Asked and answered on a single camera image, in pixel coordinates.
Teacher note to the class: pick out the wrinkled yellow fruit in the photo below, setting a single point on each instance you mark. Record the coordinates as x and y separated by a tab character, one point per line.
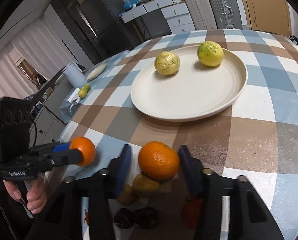
167	63

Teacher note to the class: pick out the beige suitcase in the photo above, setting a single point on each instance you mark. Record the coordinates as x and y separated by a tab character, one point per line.
197	7

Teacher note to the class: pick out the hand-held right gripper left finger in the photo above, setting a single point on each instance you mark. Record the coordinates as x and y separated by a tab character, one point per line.
122	171

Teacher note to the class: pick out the grey low cabinet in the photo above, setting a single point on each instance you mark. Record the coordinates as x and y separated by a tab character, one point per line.
48	122

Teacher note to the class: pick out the orange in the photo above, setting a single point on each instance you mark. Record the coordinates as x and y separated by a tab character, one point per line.
159	160
87	147

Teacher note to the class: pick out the light blue checked cloth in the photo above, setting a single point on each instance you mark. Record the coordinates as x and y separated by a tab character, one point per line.
100	80

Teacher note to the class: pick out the red tomato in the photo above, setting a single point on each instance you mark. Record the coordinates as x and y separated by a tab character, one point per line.
191	212

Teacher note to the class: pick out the yellow-green round fruit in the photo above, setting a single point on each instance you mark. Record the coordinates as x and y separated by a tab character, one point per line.
210	54

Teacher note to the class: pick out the wooden door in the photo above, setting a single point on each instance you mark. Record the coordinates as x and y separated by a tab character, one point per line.
266	5

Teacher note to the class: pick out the brown round fruit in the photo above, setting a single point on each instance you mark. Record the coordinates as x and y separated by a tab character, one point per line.
145	186
127	196

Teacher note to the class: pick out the blue plastic bag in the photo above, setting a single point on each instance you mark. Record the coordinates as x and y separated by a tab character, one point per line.
132	3

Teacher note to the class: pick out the white desk with drawers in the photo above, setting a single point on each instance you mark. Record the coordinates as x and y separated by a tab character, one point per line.
176	15

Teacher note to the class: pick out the dark grey fridge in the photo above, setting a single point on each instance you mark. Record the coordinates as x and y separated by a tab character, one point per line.
106	20

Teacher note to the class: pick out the white curtain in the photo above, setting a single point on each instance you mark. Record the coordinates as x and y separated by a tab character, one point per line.
18	45

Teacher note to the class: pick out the small yellow-green fruit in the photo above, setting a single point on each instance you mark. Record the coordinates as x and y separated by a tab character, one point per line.
87	87
82	93

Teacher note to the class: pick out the large cream plate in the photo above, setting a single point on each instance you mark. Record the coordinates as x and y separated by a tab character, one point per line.
189	92

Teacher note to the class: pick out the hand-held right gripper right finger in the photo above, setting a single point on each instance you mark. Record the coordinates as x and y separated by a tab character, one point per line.
187	171

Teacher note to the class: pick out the small cream plate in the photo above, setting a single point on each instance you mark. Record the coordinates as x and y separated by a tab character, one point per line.
96	71

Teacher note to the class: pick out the person's left hand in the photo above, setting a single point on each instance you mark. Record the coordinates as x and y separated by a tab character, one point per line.
36	193

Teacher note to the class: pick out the dark purple plum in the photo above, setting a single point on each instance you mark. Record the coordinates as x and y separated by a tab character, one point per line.
124	218
146	217

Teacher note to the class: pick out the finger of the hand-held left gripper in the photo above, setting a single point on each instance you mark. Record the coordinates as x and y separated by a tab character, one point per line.
68	158
60	147

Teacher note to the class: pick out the silver suitcase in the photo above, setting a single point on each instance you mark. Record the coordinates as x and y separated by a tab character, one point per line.
222	5

